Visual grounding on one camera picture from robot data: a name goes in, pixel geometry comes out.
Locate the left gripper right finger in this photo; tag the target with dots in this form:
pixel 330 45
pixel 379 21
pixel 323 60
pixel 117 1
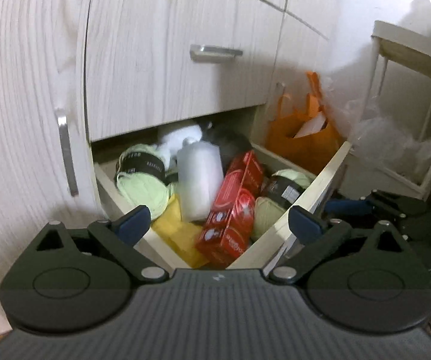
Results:
pixel 319 243

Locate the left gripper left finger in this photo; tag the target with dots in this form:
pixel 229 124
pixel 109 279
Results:
pixel 119 237

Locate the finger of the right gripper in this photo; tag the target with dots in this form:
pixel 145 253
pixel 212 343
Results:
pixel 346 207

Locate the white wooden drawer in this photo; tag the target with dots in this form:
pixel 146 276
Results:
pixel 266 251

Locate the green yarn ball right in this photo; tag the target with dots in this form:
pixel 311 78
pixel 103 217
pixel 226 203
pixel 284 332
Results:
pixel 281 191

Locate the green yarn ball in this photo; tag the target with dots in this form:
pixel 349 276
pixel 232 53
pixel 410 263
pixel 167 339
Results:
pixel 281 191
pixel 140 178

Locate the orange fabric bag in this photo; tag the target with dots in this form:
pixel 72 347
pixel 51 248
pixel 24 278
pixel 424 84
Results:
pixel 307 139

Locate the yellow cloth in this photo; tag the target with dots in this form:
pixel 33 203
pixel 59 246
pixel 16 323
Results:
pixel 179 235

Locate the green yarn ball left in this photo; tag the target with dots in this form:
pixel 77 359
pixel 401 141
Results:
pixel 140 178

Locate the white plastic bottle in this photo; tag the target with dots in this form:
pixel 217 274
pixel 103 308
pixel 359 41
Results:
pixel 200 175

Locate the dark yarn ball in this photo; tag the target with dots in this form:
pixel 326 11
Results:
pixel 230 142

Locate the white plastic shelf rack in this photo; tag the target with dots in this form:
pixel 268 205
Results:
pixel 391 138

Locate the white cabinet with drawers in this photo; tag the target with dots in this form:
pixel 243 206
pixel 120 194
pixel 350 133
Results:
pixel 75 72

